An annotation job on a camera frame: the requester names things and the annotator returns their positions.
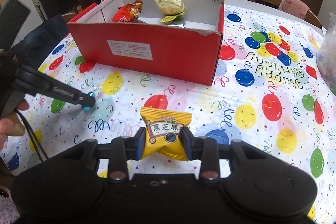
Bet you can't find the cream snack packet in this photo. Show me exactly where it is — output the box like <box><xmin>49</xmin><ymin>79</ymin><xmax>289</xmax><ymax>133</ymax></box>
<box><xmin>153</xmin><ymin>0</ymin><xmax>186</xmax><ymax>16</ymax></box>

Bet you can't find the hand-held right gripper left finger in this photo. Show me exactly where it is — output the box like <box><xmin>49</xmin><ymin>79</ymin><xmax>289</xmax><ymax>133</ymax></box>
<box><xmin>66</xmin><ymin>126</ymin><xmax>146</xmax><ymax>183</ymax></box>

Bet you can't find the blue candy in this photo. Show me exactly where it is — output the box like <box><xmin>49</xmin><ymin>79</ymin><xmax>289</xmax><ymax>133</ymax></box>
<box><xmin>83</xmin><ymin>92</ymin><xmax>97</xmax><ymax>111</ymax></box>

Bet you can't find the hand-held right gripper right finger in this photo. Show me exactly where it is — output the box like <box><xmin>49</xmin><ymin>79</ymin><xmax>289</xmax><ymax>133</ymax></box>
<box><xmin>180</xmin><ymin>126</ymin><xmax>264</xmax><ymax>183</ymax></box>

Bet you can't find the black cable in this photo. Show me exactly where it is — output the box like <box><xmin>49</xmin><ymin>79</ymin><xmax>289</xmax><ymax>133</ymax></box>
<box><xmin>14</xmin><ymin>109</ymin><xmax>49</xmax><ymax>161</ymax></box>

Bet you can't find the person's left hand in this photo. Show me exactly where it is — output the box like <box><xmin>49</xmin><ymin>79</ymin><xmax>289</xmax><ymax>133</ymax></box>
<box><xmin>0</xmin><ymin>98</ymin><xmax>30</xmax><ymax>152</ymax></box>

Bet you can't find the clear plastic bag of buns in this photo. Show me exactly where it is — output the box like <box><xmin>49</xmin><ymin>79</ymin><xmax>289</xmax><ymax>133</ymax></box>
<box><xmin>316</xmin><ymin>27</ymin><xmax>336</xmax><ymax>96</ymax></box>

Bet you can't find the red cardboard box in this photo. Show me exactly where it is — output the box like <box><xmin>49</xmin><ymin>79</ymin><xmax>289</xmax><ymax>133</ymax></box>
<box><xmin>67</xmin><ymin>0</ymin><xmax>226</xmax><ymax>86</ymax></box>

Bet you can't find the pink cloth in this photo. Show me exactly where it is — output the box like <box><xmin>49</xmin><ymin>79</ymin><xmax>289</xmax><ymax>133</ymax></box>
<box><xmin>278</xmin><ymin>0</ymin><xmax>310</xmax><ymax>20</ymax></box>

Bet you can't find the balloon print tablecloth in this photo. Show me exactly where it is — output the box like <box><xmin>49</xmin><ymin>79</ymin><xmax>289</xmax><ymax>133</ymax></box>
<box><xmin>0</xmin><ymin>4</ymin><xmax>336</xmax><ymax>220</ymax></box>

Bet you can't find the white cabinet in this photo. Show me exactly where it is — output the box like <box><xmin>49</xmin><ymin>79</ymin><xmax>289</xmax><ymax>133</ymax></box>
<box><xmin>16</xmin><ymin>0</ymin><xmax>44</xmax><ymax>28</ymax></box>

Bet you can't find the red foil snack packet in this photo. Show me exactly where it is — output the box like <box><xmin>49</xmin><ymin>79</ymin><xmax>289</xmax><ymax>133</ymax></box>
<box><xmin>112</xmin><ymin>0</ymin><xmax>144</xmax><ymax>23</ymax></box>

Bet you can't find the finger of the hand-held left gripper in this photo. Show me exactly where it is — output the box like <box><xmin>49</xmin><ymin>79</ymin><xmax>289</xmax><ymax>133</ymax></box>
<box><xmin>15</xmin><ymin>66</ymin><xmax>96</xmax><ymax>109</ymax></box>

